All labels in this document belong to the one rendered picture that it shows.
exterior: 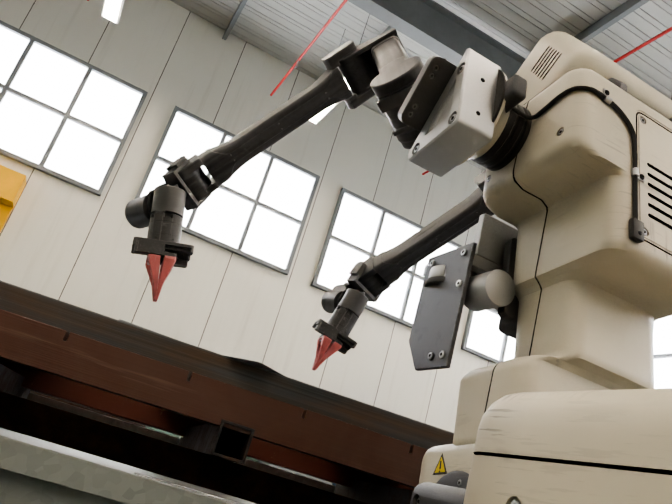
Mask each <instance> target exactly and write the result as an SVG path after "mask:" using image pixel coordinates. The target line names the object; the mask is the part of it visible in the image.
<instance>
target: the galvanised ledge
mask: <svg viewBox="0 0 672 504"><path fill-rule="evenodd" d="M0 468H2V469H6V470H9V471H13V472H16V473H20V474H23V475H27V476H30V477H34V478H37V479H41V480H44V481H48V482H52V483H55V484H59V485H62V486H66V487H69V488H73V489H76V490H80V491H83V492H87V493H90V494H94V495H97V496H101V497H104V498H108V499H111V500H115V501H118V502H122V503H125V504H235V503H232V502H228V501H225V500H222V499H218V498H215V497H211V496H208V495H205V494H201V493H198V492H194V491H191V490H187V489H184V488H181V487H177V486H174V485H170V484H167V483H164V482H160V481H157V480H153V479H150V478H147V477H143V476H140V475H136V474H134V472H138V473H142V474H145V475H149V476H152V477H156V478H159V479H162V480H166V481H169V482H173V483H176V484H179V485H183V486H186V487H190V488H193V489H196V490H200V491H203V492H207V493H210V494H213V495H217V496H220V497H224V498H227V499H230V500H234V501H237V502H241V503H244V504H257V503H254V502H250V501H247V500H244V499H240V498H237V497H233V496H230V495H227V494H223V493H220V492H217V491H213V490H210V489H206V488H203V487H200V486H196V485H193V484H189V483H186V482H183V481H179V480H176V479H172V478H169V477H166V476H162V475H159V474H156V473H152V472H149V471H145V470H142V469H139V468H135V467H132V466H128V465H125V464H122V463H118V462H115V461H112V460H108V459H105V458H101V457H98V456H95V455H91V454H88V453H84V452H81V451H78V450H74V449H71V448H67V447H64V446H61V445H57V444H54V443H51V442H47V441H44V440H40V439H37V438H34V437H30V436H27V435H23V434H20V433H17V432H13V431H10V430H7V429H3V428H0Z"/></svg>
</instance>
